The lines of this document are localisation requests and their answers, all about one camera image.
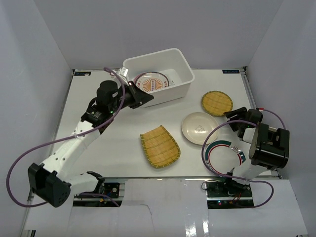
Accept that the fan-shaped bamboo woven tray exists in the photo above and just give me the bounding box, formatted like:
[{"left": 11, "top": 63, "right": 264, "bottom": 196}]
[{"left": 140, "top": 125, "right": 181, "bottom": 169}]

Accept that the orange sunburst pattern plate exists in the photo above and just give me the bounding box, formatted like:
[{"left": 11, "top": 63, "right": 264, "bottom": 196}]
[{"left": 134, "top": 72, "right": 170, "bottom": 92}]

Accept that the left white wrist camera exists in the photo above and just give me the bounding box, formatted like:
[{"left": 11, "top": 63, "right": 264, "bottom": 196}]
[{"left": 117, "top": 67, "right": 128, "bottom": 78}]

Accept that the blue table label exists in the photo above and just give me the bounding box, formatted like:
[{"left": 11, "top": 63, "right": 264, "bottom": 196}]
[
  {"left": 74, "top": 72, "right": 91, "bottom": 76},
  {"left": 222, "top": 70, "right": 240, "bottom": 74}
]

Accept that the round bamboo woven plate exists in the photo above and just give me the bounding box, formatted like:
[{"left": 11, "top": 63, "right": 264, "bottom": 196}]
[{"left": 201, "top": 91, "right": 233, "bottom": 117}]

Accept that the green red rimmed plate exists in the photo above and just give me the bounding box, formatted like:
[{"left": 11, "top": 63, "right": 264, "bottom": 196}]
[{"left": 204, "top": 140, "right": 246, "bottom": 174}]

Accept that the right blue table label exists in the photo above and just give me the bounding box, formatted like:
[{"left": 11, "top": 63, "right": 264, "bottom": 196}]
[{"left": 222, "top": 70, "right": 240, "bottom": 74}]

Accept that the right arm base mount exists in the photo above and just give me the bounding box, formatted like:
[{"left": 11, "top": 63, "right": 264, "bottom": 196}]
[{"left": 201, "top": 180, "right": 254, "bottom": 210}]

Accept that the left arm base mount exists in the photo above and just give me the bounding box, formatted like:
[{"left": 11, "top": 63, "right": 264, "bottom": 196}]
[{"left": 71, "top": 171, "right": 120, "bottom": 207}]

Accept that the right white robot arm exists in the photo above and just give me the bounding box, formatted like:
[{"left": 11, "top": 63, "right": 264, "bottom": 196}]
[{"left": 223, "top": 107, "right": 290, "bottom": 197}]

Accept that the white plastic bin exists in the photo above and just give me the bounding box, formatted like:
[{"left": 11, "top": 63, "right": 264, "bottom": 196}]
[{"left": 122, "top": 48, "right": 195, "bottom": 107}]

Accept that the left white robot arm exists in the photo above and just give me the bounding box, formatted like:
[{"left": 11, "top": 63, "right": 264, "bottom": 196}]
[{"left": 28, "top": 80, "right": 154, "bottom": 207}]

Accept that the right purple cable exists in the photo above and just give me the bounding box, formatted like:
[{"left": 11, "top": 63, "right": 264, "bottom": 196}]
[{"left": 201, "top": 108, "right": 287, "bottom": 208}]

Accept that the left blue table label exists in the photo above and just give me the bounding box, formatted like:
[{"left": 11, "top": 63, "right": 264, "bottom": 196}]
[{"left": 74, "top": 72, "right": 91, "bottom": 76}]

